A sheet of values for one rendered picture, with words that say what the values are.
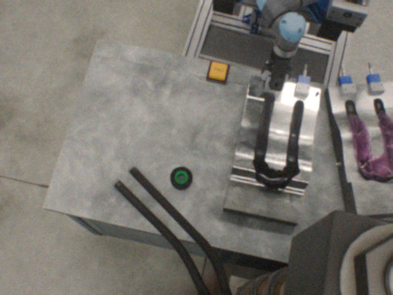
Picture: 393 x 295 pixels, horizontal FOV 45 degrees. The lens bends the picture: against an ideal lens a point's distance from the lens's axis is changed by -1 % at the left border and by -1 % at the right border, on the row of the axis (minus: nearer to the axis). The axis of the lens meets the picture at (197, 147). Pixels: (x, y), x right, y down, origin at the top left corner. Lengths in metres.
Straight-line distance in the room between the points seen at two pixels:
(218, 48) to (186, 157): 1.00
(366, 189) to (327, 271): 1.23
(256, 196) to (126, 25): 1.62
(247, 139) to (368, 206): 0.46
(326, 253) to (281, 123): 1.27
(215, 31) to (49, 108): 1.02
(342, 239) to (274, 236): 1.22
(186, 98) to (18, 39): 1.48
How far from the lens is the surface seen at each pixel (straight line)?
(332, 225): 0.48
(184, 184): 1.67
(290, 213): 1.66
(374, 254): 0.45
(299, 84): 1.75
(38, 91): 2.85
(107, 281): 2.50
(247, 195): 1.65
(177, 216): 1.59
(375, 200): 1.70
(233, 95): 1.83
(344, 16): 1.90
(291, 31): 1.44
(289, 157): 1.64
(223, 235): 1.68
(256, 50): 2.62
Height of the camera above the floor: 2.46
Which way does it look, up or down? 72 degrees down
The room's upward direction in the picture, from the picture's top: 2 degrees clockwise
